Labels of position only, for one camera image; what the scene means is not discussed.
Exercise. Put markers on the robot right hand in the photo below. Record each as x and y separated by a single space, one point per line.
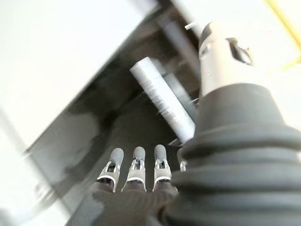
235 164

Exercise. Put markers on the cream ceramic plate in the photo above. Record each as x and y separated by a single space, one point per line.
164 99

